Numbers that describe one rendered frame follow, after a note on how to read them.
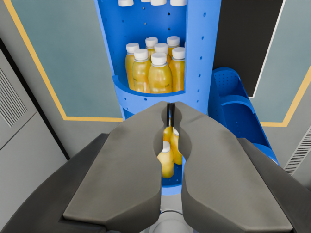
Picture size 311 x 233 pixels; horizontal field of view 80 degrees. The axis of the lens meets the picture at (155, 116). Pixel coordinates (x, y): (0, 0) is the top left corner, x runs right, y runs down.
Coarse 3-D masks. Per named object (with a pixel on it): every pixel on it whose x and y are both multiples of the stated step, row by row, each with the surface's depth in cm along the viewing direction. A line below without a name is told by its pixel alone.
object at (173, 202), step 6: (144, 24) 62; (162, 198) 139; (168, 198) 138; (174, 198) 137; (180, 198) 136; (162, 204) 146; (168, 204) 144; (174, 204) 143; (180, 204) 142; (162, 210) 149; (174, 210) 148; (180, 210) 148
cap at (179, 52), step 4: (176, 48) 51; (180, 48) 51; (184, 48) 50; (172, 52) 50; (176, 52) 49; (180, 52) 48; (184, 52) 49; (176, 56) 49; (180, 56) 49; (184, 56) 50
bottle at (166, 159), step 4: (164, 152) 69; (168, 152) 69; (172, 152) 70; (160, 156) 70; (164, 156) 69; (168, 156) 69; (172, 156) 70; (160, 160) 71; (164, 160) 70; (168, 160) 70; (172, 160) 71; (164, 164) 71; (168, 164) 71; (172, 164) 73; (164, 168) 73; (168, 168) 73; (172, 168) 75; (164, 172) 75; (168, 172) 75; (172, 172) 77; (164, 176) 77; (168, 176) 77
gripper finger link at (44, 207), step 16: (96, 144) 8; (80, 160) 7; (64, 176) 6; (80, 176) 6; (32, 192) 6; (48, 192) 6; (64, 192) 6; (32, 208) 5; (48, 208) 5; (64, 208) 5; (16, 224) 5; (32, 224) 5; (48, 224) 5; (64, 224) 5; (80, 224) 5; (96, 224) 5
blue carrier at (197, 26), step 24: (96, 0) 42; (168, 0) 55; (192, 0) 32; (216, 0) 36; (120, 24) 54; (168, 24) 59; (192, 24) 35; (216, 24) 40; (120, 48) 57; (144, 48) 63; (192, 48) 38; (120, 72) 59; (192, 72) 41; (120, 96) 50; (144, 96) 44; (168, 96) 44; (192, 96) 46; (168, 192) 72
